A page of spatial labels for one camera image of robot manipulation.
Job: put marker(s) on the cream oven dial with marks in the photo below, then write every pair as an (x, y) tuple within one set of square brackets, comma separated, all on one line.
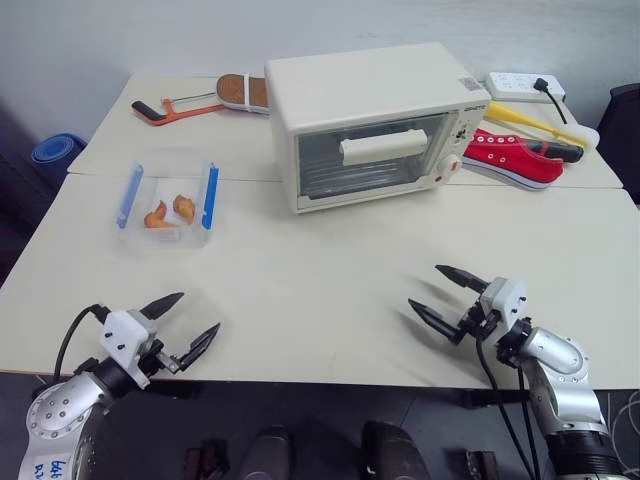
[(463, 132)]

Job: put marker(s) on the clear plastic container blue clips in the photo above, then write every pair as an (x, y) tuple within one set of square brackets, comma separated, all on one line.
[(165, 237)]

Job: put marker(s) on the cream toaster oven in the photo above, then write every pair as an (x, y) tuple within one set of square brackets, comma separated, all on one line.
[(360, 85)]

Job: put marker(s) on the orange croissant piece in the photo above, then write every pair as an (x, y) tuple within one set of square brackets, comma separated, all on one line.
[(184, 207), (157, 217)]

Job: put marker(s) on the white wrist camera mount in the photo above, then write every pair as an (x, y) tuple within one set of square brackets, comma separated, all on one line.
[(505, 297), (122, 337)]

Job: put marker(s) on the red canvas sneaker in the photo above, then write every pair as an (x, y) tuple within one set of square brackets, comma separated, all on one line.
[(515, 160)]

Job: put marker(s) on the glass oven door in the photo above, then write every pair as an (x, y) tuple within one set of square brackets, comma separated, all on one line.
[(320, 170)]

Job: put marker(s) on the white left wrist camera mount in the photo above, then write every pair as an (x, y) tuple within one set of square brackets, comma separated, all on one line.
[(122, 337)]

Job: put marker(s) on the white power strip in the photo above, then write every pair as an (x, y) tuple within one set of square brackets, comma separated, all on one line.
[(512, 86)]

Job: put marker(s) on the cream oven timer knob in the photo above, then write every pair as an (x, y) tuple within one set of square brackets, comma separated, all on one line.
[(450, 165)]

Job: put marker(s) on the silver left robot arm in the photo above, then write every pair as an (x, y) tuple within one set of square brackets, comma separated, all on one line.
[(62, 405)]

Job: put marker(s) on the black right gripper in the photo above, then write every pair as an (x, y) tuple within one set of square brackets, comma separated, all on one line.
[(481, 322)]

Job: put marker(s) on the yellow and white plastic mallet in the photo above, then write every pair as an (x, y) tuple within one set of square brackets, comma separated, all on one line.
[(520, 119)]

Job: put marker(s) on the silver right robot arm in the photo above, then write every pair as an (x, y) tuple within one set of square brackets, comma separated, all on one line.
[(560, 370)]

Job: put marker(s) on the small brown block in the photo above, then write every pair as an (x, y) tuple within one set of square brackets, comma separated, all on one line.
[(204, 457), (481, 465)]

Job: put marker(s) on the blue container clip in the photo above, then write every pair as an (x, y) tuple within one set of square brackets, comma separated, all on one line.
[(210, 195), (127, 195)]

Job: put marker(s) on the black chair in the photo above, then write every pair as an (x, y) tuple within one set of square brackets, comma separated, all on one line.
[(622, 135)]

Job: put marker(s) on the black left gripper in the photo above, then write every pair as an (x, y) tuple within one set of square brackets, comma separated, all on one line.
[(156, 359)]

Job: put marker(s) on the red and black screwdriver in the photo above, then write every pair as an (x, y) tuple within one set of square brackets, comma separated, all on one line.
[(555, 149)]

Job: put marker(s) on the dark rounded shape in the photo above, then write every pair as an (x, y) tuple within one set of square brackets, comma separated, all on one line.
[(392, 450), (267, 452)]

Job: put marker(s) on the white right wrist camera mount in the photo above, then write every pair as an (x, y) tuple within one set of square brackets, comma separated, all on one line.
[(505, 297)]

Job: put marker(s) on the orange croissant piece left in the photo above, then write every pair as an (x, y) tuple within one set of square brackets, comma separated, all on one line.
[(157, 217)]

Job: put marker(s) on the orange croissant piece right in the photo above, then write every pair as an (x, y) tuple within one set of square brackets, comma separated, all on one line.
[(184, 207)]

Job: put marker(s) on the blue rolled mat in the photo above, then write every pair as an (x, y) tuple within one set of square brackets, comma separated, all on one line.
[(55, 147)]

